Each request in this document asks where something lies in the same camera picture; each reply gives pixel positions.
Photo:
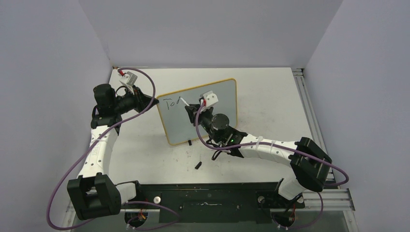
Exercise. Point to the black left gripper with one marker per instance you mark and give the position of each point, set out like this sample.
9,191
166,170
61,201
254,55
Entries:
141,101

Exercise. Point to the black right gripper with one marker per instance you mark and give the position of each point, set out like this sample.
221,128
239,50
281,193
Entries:
194,109

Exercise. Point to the black whiteboard marker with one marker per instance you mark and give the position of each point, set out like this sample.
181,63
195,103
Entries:
181,99

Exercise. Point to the yellow-framed whiteboard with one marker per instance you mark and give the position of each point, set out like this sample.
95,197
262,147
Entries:
174,117

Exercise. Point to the black marker cap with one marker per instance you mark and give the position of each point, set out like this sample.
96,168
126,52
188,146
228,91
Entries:
198,165

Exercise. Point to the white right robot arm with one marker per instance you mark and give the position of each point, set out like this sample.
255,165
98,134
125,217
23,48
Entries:
308,162

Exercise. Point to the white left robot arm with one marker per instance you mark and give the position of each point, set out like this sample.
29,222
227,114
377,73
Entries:
92,193

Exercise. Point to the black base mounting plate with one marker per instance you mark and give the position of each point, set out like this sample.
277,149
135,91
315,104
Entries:
216,203

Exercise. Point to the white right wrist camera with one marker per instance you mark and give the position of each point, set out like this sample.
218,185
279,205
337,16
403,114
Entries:
208,99

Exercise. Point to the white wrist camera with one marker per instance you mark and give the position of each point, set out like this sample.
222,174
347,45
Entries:
128,79
208,99

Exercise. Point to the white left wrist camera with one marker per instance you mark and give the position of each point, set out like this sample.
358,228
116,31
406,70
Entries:
128,79

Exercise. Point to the aluminium rail frame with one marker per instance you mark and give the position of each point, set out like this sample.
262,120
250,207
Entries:
334,198

